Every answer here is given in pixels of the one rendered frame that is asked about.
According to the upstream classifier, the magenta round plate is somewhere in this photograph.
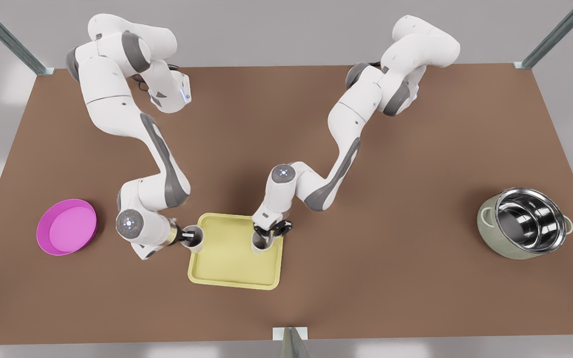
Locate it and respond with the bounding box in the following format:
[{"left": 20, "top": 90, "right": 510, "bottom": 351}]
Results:
[{"left": 36, "top": 199, "right": 98, "bottom": 256}]

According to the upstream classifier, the yellow square tray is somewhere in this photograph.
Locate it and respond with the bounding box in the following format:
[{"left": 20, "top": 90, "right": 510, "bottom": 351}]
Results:
[{"left": 188, "top": 213, "right": 285, "bottom": 290}]

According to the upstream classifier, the silver frame post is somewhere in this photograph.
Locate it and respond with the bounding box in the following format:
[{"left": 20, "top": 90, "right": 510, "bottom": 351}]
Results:
[
  {"left": 513, "top": 0, "right": 573, "bottom": 70},
  {"left": 272, "top": 327, "right": 308, "bottom": 358},
  {"left": 0, "top": 0, "right": 55, "bottom": 76}
]

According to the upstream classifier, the green pot with steel interior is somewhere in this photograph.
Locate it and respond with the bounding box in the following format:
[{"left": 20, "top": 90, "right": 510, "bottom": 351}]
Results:
[{"left": 477, "top": 187, "right": 573, "bottom": 260}]

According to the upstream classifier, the white IKEA cup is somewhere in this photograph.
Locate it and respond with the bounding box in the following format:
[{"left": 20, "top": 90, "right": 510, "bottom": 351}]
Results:
[
  {"left": 181, "top": 225, "right": 205, "bottom": 254},
  {"left": 251, "top": 228, "right": 276, "bottom": 254}
]

